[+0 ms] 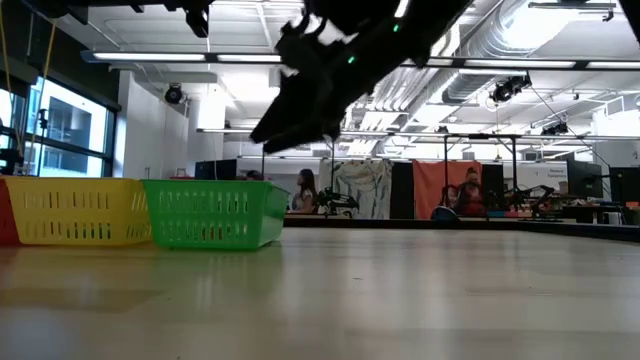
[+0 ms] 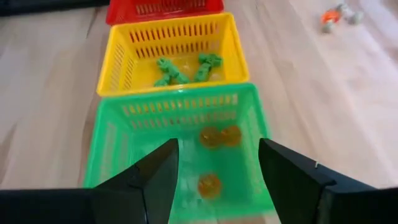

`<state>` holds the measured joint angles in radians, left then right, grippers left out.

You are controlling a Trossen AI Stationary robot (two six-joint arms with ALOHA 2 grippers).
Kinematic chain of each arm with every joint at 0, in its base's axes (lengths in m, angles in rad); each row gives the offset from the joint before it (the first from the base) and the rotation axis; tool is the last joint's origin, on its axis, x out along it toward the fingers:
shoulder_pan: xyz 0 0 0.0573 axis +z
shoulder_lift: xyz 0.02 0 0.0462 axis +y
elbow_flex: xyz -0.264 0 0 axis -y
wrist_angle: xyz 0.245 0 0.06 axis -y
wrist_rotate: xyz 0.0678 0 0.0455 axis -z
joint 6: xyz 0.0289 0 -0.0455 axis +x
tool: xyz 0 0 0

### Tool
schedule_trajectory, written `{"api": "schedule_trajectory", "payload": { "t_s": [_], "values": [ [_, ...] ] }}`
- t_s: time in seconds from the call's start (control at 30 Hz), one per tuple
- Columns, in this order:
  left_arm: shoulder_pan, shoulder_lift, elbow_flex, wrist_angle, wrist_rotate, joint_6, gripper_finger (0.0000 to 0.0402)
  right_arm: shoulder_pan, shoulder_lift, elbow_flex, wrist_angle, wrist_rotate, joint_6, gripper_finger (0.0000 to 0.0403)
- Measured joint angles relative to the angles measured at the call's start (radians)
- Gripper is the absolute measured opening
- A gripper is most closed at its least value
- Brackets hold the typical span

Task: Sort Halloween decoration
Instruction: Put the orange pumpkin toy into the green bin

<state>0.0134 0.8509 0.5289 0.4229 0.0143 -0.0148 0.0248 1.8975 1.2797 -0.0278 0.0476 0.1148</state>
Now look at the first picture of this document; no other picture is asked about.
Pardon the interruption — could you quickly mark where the black aluminium table frame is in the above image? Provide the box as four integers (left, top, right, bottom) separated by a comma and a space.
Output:
283, 214, 640, 245

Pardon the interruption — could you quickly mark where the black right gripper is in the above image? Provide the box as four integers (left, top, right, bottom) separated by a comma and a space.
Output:
249, 17, 432, 154

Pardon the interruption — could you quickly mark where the person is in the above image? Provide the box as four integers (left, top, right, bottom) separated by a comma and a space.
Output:
291, 168, 319, 214
452, 167, 494, 219

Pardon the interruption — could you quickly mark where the white patterned cloth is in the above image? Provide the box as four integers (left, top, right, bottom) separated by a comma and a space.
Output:
319, 158, 394, 220

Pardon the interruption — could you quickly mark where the dark round chair back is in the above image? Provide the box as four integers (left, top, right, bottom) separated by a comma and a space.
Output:
430, 205, 461, 223

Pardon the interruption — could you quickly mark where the red plastic basket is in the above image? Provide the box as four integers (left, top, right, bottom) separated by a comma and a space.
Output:
0, 175, 21, 247

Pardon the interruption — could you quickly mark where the large window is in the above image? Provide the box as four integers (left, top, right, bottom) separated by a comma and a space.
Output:
0, 74, 119, 179

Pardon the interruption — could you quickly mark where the black overhead light bar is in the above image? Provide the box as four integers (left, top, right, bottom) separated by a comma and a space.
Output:
82, 49, 640, 71

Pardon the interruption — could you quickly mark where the black ceiling spotlight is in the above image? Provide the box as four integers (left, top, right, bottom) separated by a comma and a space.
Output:
163, 83, 187, 105

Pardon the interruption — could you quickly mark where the green plastic basket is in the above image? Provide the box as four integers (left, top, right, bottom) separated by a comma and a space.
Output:
142, 178, 291, 251

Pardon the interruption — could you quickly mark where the white wall sign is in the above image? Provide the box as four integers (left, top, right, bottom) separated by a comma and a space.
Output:
519, 162, 569, 191

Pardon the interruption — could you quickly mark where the yellow plastic basket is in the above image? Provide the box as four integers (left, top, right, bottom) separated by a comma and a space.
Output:
2, 175, 153, 247

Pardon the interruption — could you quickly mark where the black partition panel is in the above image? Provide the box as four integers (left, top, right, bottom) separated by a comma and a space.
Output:
389, 160, 415, 220

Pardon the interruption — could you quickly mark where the black computer monitor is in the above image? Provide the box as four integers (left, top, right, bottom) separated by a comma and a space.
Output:
193, 158, 239, 181
608, 166, 640, 205
566, 158, 605, 200

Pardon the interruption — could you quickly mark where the black tripod stand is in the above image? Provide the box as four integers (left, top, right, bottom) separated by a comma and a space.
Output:
34, 107, 51, 177

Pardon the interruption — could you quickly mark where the silver ventilation duct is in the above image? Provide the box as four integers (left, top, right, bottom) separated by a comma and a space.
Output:
442, 0, 581, 104

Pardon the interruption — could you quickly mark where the yellow cable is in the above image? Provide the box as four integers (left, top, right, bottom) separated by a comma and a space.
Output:
0, 0, 57, 156

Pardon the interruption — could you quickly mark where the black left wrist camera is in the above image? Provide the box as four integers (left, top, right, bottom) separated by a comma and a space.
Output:
184, 4, 211, 39

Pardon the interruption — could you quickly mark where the black ceiling camera mount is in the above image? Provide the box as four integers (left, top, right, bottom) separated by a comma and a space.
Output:
541, 121, 570, 137
489, 73, 534, 105

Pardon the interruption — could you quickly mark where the white ceiling conduit bundle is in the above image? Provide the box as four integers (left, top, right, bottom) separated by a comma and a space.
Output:
344, 64, 461, 156

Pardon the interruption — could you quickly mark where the orange cloth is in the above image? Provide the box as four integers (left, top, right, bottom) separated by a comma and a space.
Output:
412, 159, 484, 220

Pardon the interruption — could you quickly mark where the black distant rig frame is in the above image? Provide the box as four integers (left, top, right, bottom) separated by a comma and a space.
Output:
259, 142, 337, 216
443, 132, 519, 216

